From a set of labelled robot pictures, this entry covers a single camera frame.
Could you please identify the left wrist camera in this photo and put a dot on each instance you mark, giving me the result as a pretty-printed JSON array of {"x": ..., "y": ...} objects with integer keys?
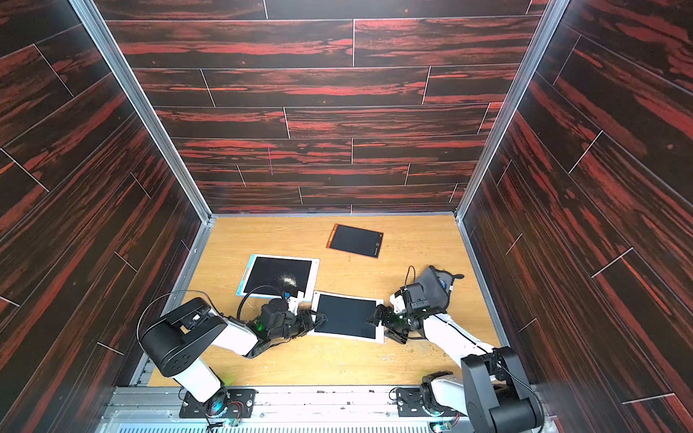
[{"x": 294, "y": 301}]

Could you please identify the aluminium front rail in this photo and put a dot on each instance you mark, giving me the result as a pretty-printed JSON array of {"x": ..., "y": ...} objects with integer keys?
[{"x": 359, "y": 408}]

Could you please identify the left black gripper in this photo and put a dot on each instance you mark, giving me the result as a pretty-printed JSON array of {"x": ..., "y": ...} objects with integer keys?
[{"x": 309, "y": 327}]

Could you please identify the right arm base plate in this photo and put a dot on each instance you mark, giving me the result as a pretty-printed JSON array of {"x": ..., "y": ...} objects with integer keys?
[{"x": 410, "y": 404}]

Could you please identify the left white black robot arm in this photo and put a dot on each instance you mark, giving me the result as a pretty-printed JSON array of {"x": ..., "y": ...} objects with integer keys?
[{"x": 177, "y": 340}]

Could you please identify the grey microfibre cloth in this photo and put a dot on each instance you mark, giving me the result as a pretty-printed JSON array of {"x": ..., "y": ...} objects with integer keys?
[{"x": 433, "y": 289}]

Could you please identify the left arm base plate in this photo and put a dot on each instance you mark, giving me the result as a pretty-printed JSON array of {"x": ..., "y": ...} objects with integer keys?
[{"x": 225, "y": 404}]

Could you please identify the blue-edged white drawing tablet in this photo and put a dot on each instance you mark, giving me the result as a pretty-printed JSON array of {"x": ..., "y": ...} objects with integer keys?
[{"x": 293, "y": 275}]

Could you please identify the red drawing tablet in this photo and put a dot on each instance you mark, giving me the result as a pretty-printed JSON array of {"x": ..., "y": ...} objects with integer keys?
[{"x": 355, "y": 240}]

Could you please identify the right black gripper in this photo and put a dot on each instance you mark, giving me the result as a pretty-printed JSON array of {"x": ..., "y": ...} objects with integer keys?
[{"x": 390, "y": 317}]

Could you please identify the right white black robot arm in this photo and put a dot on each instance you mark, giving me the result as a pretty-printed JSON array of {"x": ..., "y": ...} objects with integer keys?
[{"x": 492, "y": 392}]

